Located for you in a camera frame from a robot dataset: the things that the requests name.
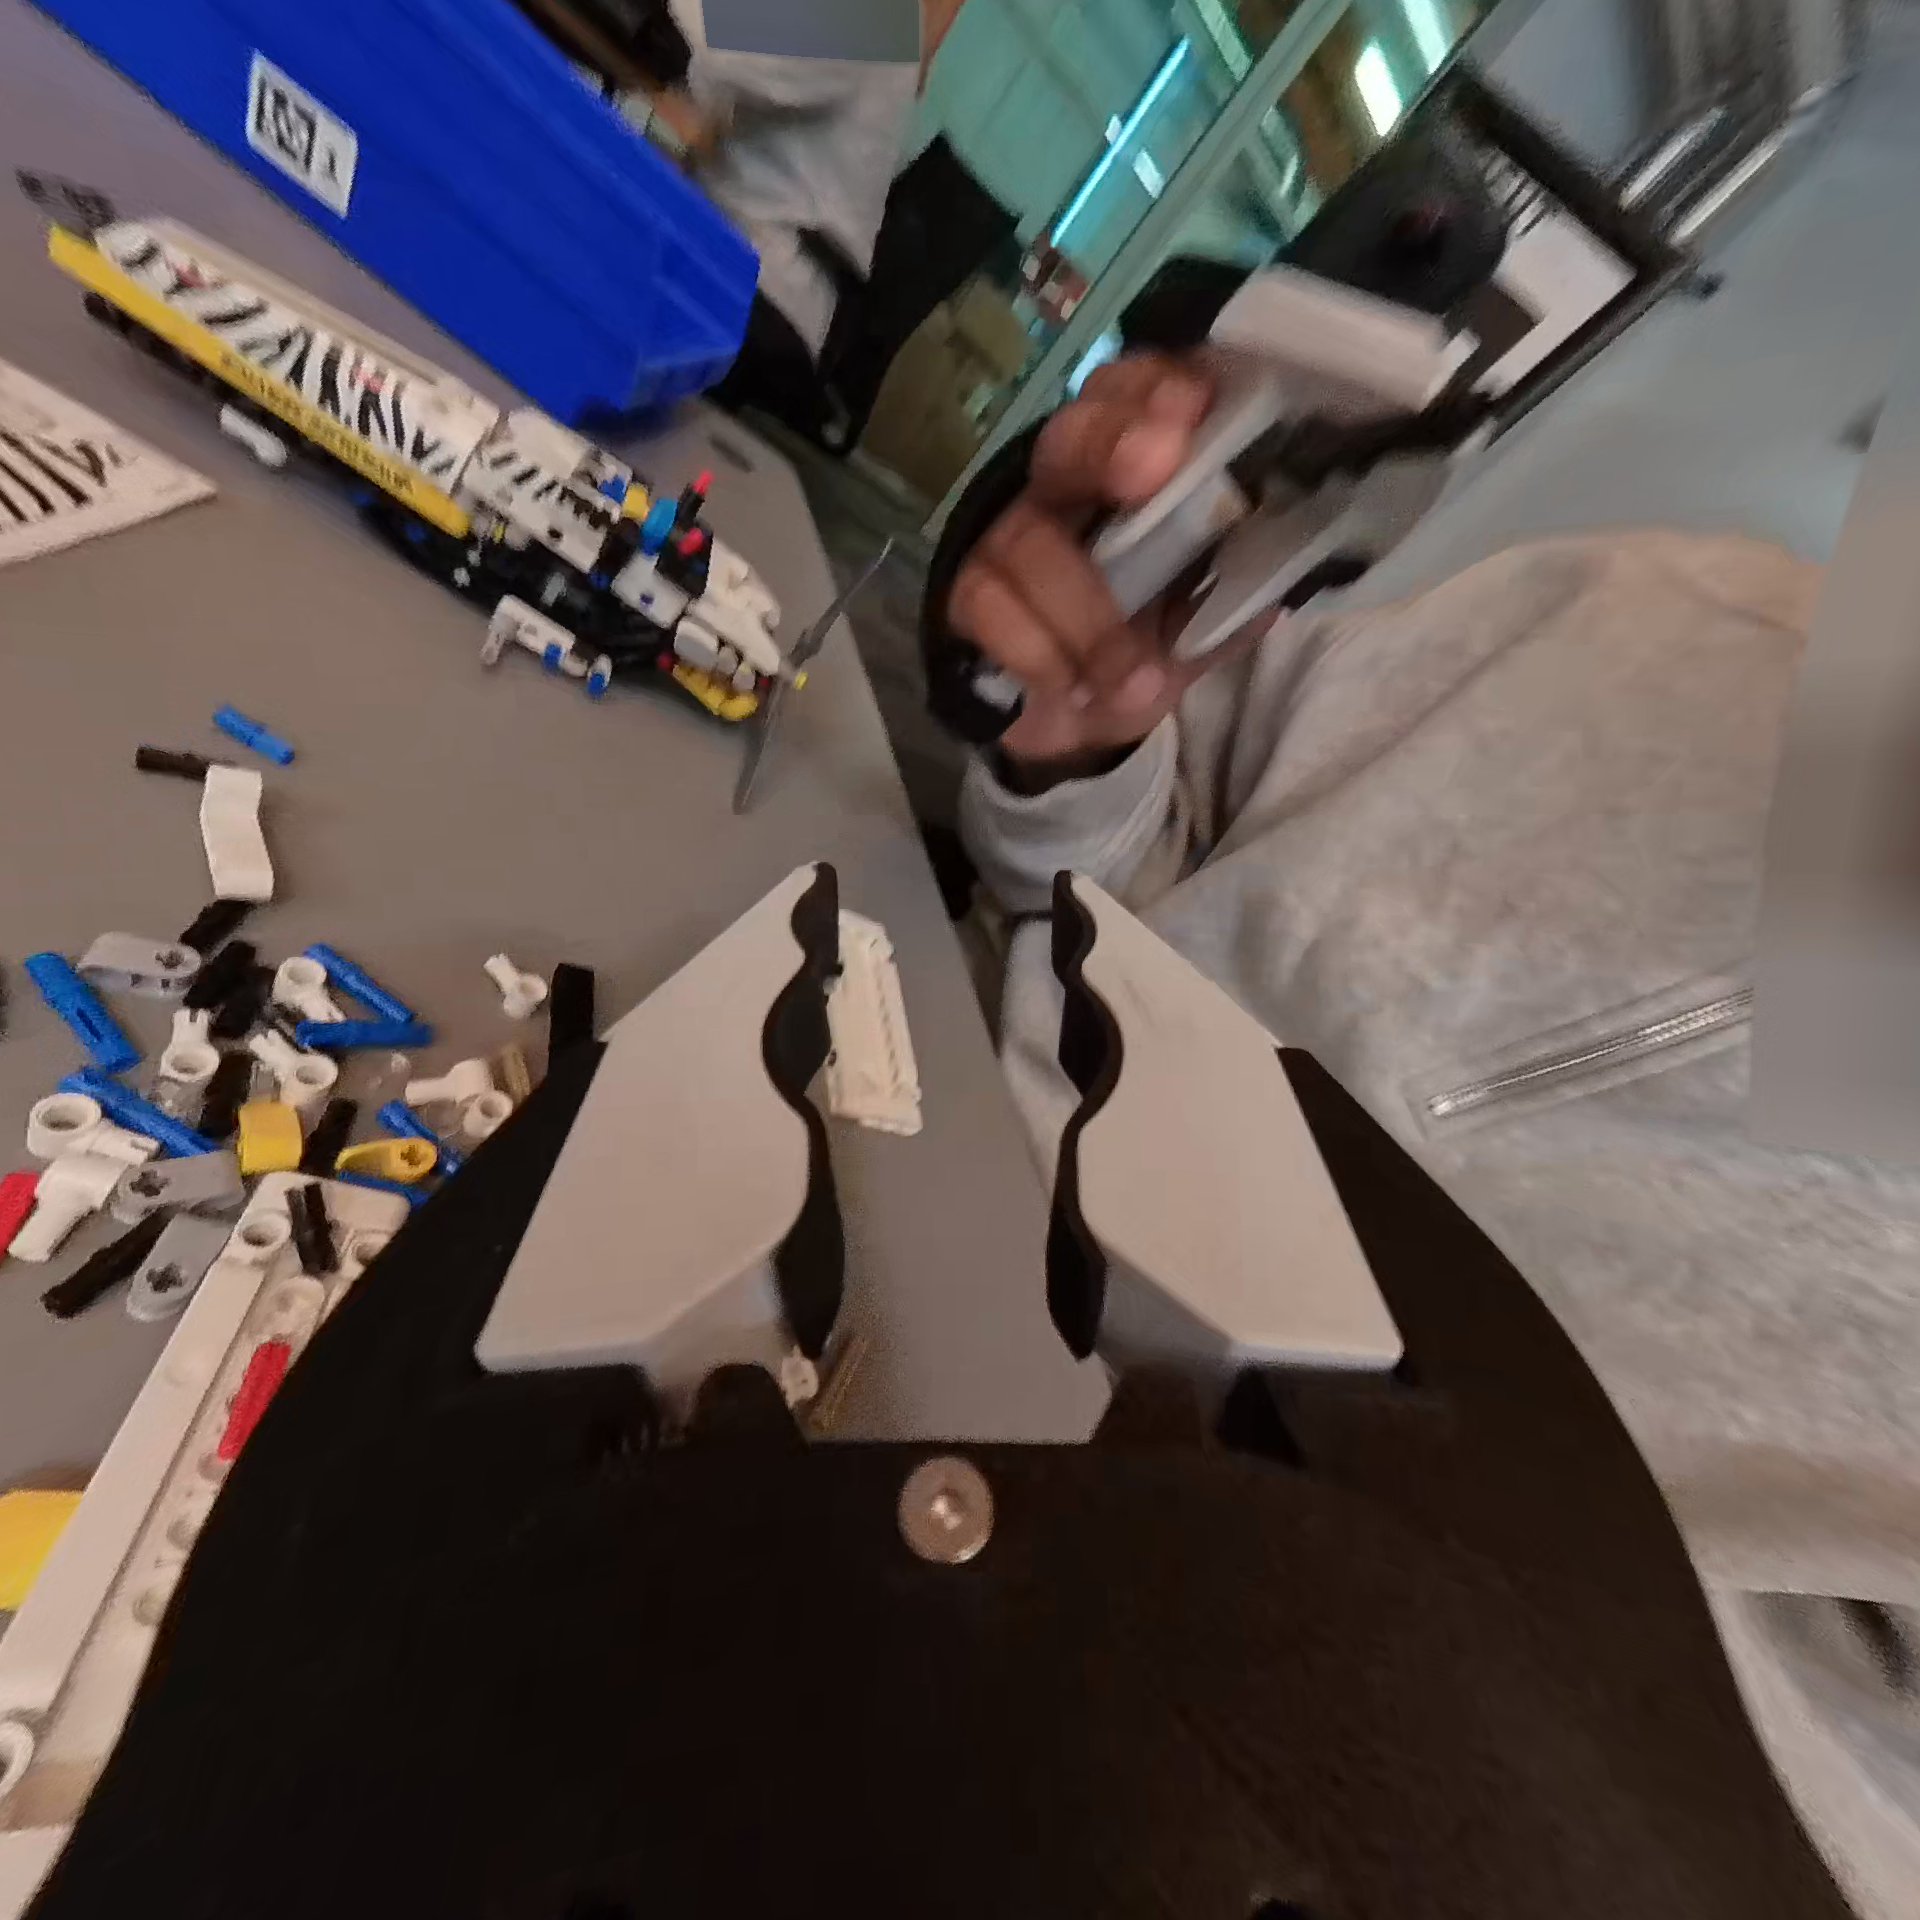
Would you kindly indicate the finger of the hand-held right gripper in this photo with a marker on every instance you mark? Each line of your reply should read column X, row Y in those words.
column 1320, row 540
column 1334, row 339

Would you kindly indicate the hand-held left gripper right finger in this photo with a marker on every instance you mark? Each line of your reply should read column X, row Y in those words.
column 1231, row 1201

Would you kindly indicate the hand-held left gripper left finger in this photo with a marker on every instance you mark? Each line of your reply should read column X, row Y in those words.
column 660, row 1184

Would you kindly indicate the white lego panel assembly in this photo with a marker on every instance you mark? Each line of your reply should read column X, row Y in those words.
column 871, row 1035

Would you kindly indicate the person's right forearm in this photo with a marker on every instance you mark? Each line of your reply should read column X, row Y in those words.
column 1425, row 705

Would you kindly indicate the long black lego beam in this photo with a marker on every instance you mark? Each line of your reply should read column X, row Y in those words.
column 571, row 1009

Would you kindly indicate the white lego block with pins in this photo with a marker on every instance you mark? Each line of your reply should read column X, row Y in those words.
column 236, row 833

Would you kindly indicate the blue lego pin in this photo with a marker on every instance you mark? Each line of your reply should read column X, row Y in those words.
column 252, row 734

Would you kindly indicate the black lego pin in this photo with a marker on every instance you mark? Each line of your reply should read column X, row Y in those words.
column 176, row 762

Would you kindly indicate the yellow lego panel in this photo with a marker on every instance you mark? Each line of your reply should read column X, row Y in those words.
column 30, row 1544

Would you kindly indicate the partly built lego model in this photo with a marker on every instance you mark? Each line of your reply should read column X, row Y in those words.
column 375, row 390

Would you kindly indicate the person's right hand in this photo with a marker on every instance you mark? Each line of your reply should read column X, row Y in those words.
column 1051, row 601

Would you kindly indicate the blue storage bin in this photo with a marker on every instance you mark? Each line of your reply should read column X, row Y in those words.
column 495, row 211

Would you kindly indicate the zebra striped sticker sheet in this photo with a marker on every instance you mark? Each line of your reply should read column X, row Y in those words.
column 75, row 465

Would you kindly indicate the white lego frame red piece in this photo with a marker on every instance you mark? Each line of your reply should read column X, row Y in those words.
column 150, row 1500

